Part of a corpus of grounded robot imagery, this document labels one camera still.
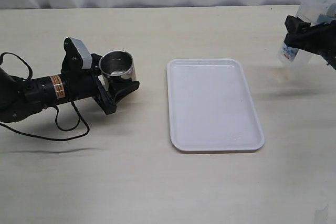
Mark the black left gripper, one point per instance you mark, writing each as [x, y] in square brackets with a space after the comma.
[82, 84]

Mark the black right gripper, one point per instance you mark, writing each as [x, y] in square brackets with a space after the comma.
[316, 39]

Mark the stainless steel cup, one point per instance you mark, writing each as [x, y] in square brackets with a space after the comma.
[117, 67]

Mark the clear plastic pitcher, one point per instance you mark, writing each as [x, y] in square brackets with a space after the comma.
[294, 57]

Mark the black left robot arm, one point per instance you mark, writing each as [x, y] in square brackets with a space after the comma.
[21, 98]

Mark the white rectangular tray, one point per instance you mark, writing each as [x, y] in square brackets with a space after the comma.
[211, 108]

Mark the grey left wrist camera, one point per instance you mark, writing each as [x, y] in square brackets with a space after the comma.
[83, 52]

